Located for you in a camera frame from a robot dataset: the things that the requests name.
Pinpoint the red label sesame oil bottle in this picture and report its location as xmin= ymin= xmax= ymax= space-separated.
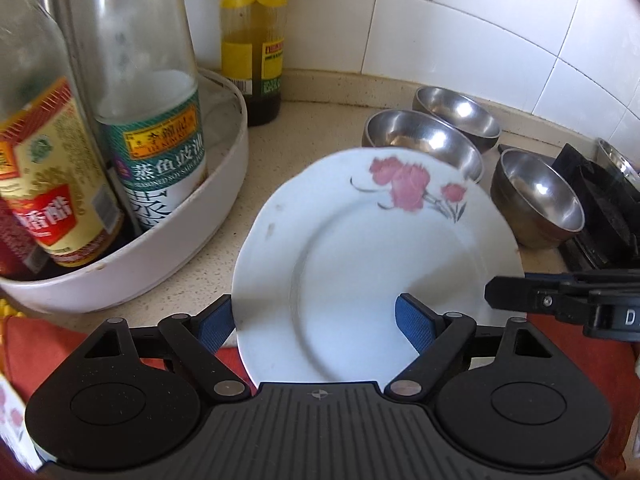
xmin=0 ymin=200 xmax=49 ymax=281

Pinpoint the steel bowl back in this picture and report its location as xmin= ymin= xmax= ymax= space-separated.
xmin=412 ymin=86 xmax=501 ymax=153

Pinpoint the yellow cap vinegar bottle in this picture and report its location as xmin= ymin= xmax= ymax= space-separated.
xmin=1 ymin=0 xmax=132 ymax=269

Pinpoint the white rotating condiment rack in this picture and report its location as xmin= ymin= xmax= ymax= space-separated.
xmin=1 ymin=68 xmax=248 ymax=314

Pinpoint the purple label soy sauce bottle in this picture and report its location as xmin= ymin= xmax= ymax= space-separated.
xmin=68 ymin=0 xmax=207 ymax=230

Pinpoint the steel bowl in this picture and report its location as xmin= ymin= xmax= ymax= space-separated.
xmin=490 ymin=148 xmax=586 ymax=249
xmin=412 ymin=86 xmax=501 ymax=153
xmin=361 ymin=110 xmax=485 ymax=183

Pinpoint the floral white plate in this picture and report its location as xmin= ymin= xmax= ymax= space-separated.
xmin=231 ymin=148 xmax=523 ymax=385
xmin=0 ymin=376 xmax=42 ymax=472

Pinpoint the red cloth mat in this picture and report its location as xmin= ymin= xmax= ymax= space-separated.
xmin=1 ymin=304 xmax=639 ymax=479

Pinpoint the green yellow label oil bottle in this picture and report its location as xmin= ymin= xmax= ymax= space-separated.
xmin=220 ymin=0 xmax=288 ymax=127

